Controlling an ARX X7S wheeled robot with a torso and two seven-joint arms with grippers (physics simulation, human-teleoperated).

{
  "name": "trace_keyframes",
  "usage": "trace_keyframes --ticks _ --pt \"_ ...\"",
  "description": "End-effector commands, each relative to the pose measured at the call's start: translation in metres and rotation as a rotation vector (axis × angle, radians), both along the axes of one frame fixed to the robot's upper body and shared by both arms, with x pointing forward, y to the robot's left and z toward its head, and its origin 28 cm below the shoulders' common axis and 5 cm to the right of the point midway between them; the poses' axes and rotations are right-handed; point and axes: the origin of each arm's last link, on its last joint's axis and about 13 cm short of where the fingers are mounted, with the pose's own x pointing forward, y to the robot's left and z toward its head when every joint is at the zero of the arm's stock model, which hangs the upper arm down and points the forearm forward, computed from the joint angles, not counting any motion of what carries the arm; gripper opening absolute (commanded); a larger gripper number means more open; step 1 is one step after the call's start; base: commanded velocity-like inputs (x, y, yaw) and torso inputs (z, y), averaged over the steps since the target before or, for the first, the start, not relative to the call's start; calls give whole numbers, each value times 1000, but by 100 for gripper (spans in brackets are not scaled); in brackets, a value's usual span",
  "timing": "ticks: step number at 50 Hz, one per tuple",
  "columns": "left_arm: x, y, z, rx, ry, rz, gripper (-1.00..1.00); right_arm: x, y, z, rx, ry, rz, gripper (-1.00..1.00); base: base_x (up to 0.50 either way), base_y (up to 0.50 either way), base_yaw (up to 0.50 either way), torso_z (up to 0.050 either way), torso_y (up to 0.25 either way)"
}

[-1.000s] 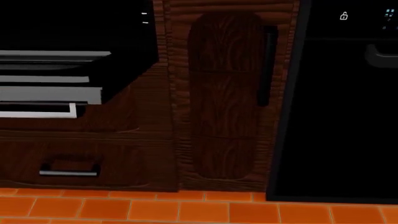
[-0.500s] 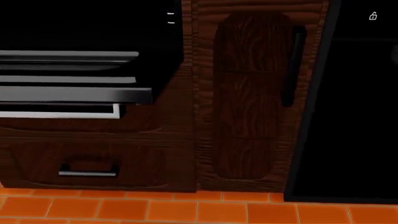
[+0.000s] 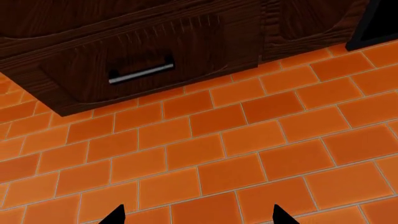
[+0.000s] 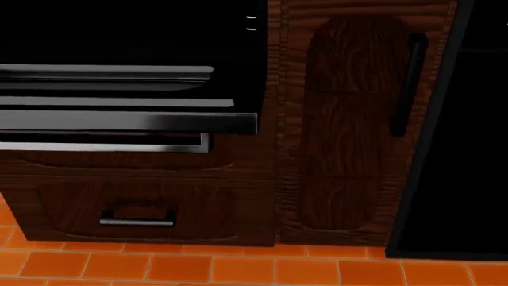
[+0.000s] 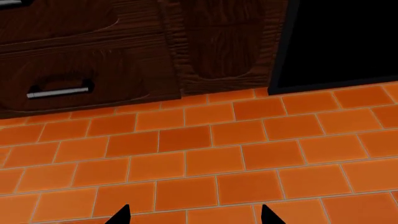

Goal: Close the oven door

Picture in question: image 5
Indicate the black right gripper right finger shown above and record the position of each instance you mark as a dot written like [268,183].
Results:
[269,217]

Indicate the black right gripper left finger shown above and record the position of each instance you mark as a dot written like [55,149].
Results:
[122,216]

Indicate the dark wood cabinet door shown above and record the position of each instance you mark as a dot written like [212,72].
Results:
[222,46]

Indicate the black oven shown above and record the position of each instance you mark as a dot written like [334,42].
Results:
[339,44]

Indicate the dark wood drawer front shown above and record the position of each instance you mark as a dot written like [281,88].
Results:
[77,18]
[90,77]

